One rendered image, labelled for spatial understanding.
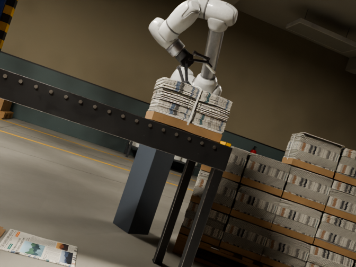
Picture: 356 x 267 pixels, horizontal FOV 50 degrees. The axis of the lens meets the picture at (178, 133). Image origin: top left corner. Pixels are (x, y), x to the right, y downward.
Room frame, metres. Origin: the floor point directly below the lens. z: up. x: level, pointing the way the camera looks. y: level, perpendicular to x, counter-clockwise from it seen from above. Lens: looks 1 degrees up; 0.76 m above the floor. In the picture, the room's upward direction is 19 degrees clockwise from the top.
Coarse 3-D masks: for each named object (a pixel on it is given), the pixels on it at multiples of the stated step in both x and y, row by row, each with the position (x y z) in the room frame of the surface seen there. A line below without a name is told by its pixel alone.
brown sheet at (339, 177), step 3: (336, 174) 2.56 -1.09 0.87; (339, 174) 2.55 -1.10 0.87; (333, 177) 2.59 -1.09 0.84; (336, 177) 2.56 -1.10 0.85; (339, 177) 2.55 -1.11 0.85; (342, 177) 2.55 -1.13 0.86; (345, 177) 2.55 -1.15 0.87; (348, 177) 2.55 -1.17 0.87; (351, 177) 2.54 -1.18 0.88; (339, 180) 2.55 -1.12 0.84; (342, 180) 2.55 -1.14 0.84; (345, 180) 2.55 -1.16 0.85; (348, 180) 2.55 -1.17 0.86; (351, 180) 2.54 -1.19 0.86; (354, 180) 2.54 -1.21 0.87; (351, 183) 2.55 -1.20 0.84; (354, 183) 2.54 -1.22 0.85
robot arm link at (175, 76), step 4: (188, 68) 2.85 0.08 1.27; (176, 72) 2.83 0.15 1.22; (184, 72) 2.81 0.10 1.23; (188, 72) 2.82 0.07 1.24; (192, 72) 2.86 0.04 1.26; (172, 76) 2.84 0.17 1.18; (176, 76) 2.81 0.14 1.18; (184, 76) 2.80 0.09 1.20; (188, 76) 2.81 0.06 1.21; (192, 76) 2.83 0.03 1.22; (176, 80) 2.81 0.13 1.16; (180, 80) 2.80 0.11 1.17; (184, 80) 2.80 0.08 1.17; (188, 80) 2.80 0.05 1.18; (192, 80) 2.80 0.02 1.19
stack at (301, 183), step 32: (256, 160) 2.62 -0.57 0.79; (224, 192) 2.64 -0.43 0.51; (256, 192) 2.61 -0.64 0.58; (288, 192) 2.59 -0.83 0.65; (320, 192) 2.57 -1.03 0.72; (352, 192) 2.55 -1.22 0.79; (224, 224) 2.64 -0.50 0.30; (288, 224) 2.59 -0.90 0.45; (320, 224) 2.56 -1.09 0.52; (352, 224) 2.54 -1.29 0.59; (224, 256) 2.62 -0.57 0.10; (288, 256) 2.58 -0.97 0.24; (320, 256) 2.56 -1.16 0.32
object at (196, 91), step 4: (196, 88) 1.93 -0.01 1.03; (196, 92) 1.92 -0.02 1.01; (204, 92) 1.93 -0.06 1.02; (192, 96) 1.92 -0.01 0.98; (196, 96) 1.93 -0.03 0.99; (200, 96) 1.93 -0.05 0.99; (192, 100) 1.93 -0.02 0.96; (200, 100) 1.93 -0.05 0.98; (192, 104) 1.93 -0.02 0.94; (200, 104) 1.93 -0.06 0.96; (188, 108) 1.93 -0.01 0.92; (192, 108) 1.93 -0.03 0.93; (196, 108) 1.94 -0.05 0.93; (188, 112) 1.93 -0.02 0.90; (196, 112) 1.94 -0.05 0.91; (188, 116) 1.93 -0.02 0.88; (192, 116) 1.94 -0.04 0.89; (196, 116) 1.94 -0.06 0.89; (184, 120) 1.93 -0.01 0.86; (188, 120) 1.93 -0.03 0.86; (192, 120) 1.94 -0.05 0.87; (188, 132) 1.95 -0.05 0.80
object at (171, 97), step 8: (160, 80) 2.01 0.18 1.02; (168, 80) 1.89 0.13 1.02; (160, 88) 1.96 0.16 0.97; (168, 88) 1.90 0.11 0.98; (176, 88) 1.90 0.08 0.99; (184, 88) 1.91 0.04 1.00; (192, 88) 1.92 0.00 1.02; (160, 96) 1.89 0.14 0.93; (168, 96) 1.90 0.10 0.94; (176, 96) 1.91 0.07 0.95; (184, 96) 1.92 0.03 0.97; (152, 104) 2.08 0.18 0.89; (160, 104) 1.90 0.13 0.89; (168, 104) 1.91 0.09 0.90; (176, 104) 1.91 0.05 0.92; (184, 104) 1.92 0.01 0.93; (160, 112) 1.90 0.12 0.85; (168, 112) 1.91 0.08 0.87; (176, 112) 1.92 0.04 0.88; (184, 112) 1.92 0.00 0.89; (176, 128) 1.94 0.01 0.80
